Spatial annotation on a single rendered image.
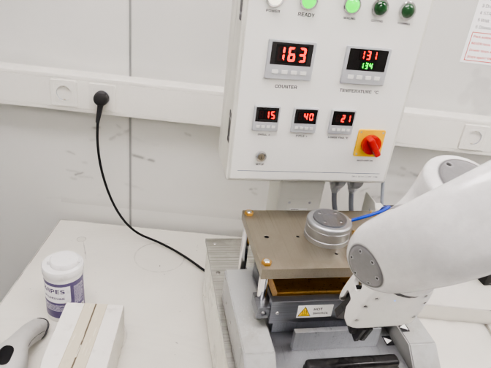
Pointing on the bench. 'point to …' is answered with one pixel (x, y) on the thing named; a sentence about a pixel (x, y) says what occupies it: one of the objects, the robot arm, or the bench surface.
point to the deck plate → (229, 257)
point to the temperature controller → (368, 55)
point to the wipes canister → (63, 281)
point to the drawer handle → (355, 362)
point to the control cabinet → (317, 96)
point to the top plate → (302, 241)
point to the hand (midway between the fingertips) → (359, 326)
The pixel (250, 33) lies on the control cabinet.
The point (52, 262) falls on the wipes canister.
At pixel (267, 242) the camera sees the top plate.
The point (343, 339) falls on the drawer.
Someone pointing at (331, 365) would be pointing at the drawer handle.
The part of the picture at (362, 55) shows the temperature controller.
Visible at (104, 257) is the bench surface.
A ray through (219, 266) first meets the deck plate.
